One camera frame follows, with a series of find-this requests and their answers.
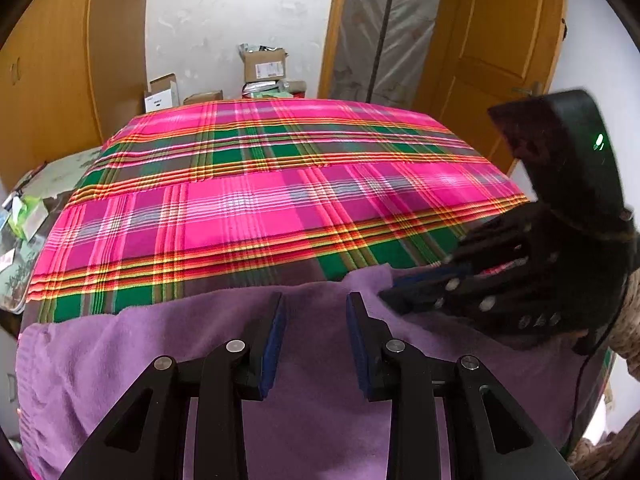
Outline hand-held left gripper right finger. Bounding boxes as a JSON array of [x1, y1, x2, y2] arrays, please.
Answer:
[[346, 291, 576, 480]]

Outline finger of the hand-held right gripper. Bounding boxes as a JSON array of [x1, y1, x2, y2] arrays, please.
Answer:
[[378, 259, 567, 337], [443, 209, 539, 272]]

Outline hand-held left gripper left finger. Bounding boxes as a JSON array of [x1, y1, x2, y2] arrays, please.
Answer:
[[60, 291, 287, 480]]

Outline purple fleece cloth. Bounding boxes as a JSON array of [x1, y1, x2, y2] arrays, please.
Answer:
[[15, 265, 608, 480]]

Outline person's right forearm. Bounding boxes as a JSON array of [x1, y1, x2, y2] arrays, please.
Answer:
[[607, 270, 640, 372]]

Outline pink plaid bed sheet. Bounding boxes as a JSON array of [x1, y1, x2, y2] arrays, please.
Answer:
[[17, 99, 617, 476]]

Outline wooden door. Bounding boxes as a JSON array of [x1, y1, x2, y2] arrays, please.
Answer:
[[415, 0, 568, 173]]

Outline person's floral clothing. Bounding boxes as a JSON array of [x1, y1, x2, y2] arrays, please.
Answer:
[[567, 425, 628, 480]]

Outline plastic-covered doorway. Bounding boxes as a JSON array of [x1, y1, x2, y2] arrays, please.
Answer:
[[317, 0, 451, 111]]

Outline green and red packets pile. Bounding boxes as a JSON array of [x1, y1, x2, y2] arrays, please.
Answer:
[[241, 86, 307, 100]]

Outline bedside table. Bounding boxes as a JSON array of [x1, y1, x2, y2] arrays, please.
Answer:
[[0, 147, 106, 316]]

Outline green tissue pack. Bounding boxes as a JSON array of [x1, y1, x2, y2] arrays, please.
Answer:
[[10, 196, 49, 239]]

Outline white cardboard box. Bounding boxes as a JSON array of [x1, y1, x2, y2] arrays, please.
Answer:
[[144, 74, 179, 113]]

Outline brown labelled cardboard box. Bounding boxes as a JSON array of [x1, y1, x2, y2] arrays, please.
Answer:
[[242, 50, 287, 82]]

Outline grey plastic bags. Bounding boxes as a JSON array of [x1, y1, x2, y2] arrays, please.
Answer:
[[237, 43, 286, 56]]

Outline wooden wardrobe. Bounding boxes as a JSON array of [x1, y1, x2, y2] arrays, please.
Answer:
[[0, 0, 151, 191]]

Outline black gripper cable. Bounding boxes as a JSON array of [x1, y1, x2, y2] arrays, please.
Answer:
[[560, 280, 631, 456]]

